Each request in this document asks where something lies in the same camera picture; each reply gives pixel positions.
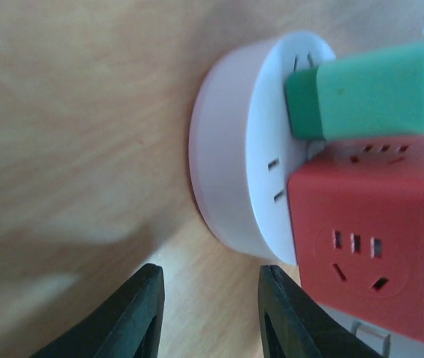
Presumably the green plug adapter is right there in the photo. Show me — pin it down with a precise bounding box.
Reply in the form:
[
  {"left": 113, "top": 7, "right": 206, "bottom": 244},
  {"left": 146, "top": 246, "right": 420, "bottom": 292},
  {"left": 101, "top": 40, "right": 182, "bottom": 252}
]
[{"left": 284, "top": 41, "right": 424, "bottom": 141}]

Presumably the white usb charger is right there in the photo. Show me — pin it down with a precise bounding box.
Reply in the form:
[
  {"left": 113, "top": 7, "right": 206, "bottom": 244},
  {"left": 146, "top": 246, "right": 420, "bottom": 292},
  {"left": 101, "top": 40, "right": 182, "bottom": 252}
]
[{"left": 351, "top": 321, "right": 390, "bottom": 357}]

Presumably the orange cube socket adapter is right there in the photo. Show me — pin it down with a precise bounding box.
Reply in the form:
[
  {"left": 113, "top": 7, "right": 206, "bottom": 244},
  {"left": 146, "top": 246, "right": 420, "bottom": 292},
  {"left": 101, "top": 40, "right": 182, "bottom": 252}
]
[{"left": 287, "top": 136, "right": 424, "bottom": 342}]

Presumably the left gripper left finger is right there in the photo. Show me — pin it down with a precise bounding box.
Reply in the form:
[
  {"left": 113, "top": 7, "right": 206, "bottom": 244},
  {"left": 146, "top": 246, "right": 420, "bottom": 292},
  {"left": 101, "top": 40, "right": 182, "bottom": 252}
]
[{"left": 32, "top": 263, "right": 165, "bottom": 357}]

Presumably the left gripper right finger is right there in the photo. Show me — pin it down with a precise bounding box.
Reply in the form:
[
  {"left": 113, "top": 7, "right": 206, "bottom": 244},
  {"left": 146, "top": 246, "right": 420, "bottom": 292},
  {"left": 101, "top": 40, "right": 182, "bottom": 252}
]
[{"left": 258, "top": 265, "right": 379, "bottom": 358}]

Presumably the round white socket base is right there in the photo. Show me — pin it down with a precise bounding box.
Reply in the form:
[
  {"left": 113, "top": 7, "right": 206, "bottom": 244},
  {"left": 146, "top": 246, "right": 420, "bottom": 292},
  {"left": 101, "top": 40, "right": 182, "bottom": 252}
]
[{"left": 188, "top": 31, "right": 335, "bottom": 265}]

